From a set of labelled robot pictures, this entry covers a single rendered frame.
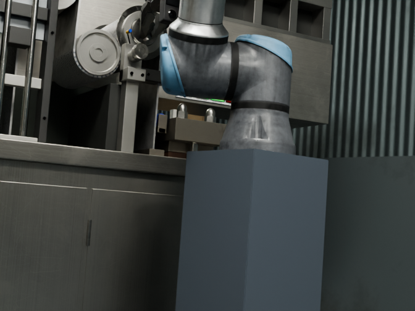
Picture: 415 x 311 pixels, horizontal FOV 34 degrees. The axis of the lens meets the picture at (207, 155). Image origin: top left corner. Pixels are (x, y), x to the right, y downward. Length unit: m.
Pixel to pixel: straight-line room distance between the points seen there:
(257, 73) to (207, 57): 0.10
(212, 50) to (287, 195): 0.30
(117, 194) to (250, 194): 0.41
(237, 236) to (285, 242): 0.10
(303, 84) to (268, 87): 1.22
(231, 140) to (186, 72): 0.16
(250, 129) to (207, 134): 0.59
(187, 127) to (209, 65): 0.57
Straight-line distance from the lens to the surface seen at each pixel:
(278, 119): 1.33
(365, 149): 3.39
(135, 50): 1.77
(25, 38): 1.64
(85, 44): 1.83
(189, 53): 1.30
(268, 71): 1.33
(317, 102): 2.57
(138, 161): 1.52
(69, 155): 1.47
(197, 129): 1.88
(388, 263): 3.27
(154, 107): 1.89
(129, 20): 1.87
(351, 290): 3.40
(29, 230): 1.48
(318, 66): 2.60
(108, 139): 1.81
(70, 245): 1.50
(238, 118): 1.33
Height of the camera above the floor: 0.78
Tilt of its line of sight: 5 degrees up
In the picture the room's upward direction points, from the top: 4 degrees clockwise
